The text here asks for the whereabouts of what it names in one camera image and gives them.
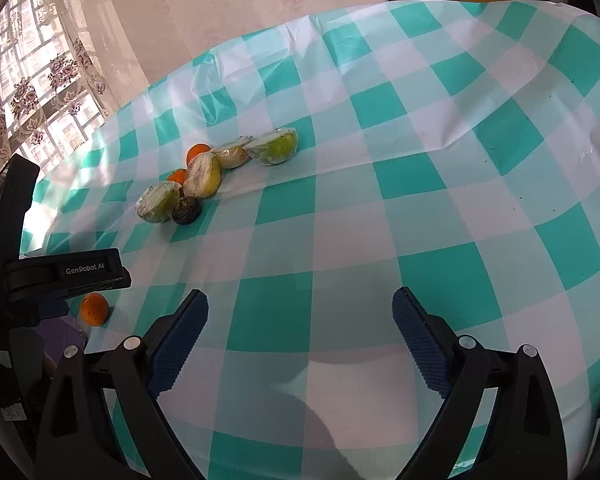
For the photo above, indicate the dark purple passion fruit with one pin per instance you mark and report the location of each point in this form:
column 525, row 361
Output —
column 186, row 210

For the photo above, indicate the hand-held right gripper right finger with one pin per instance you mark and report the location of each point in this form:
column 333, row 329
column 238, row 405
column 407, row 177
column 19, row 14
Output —
column 422, row 347

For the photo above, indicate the green white checked tablecloth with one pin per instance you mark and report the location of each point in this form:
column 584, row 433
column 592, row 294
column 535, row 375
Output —
column 360, row 220

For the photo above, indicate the plastic-wrapped yellow-brown pear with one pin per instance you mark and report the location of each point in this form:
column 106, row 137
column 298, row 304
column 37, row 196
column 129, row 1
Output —
column 232, row 156

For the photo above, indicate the small orange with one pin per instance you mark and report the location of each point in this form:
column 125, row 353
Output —
column 198, row 151
column 178, row 175
column 95, row 308

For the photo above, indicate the floral lace curtain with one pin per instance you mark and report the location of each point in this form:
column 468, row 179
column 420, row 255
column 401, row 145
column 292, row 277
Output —
column 40, row 75

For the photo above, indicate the plastic-wrapped green apple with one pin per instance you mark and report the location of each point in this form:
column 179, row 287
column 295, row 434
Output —
column 276, row 146
column 157, row 203

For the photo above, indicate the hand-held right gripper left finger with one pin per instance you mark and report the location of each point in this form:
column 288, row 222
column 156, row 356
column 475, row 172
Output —
column 177, row 347

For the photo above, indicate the barred window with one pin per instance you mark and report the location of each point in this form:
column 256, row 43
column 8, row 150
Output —
column 35, row 55

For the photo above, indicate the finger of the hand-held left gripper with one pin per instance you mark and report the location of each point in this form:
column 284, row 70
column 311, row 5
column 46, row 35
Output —
column 75, row 272
column 50, row 310

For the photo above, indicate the plastic-wrapped yellow-green pear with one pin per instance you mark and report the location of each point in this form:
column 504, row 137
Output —
column 203, row 176

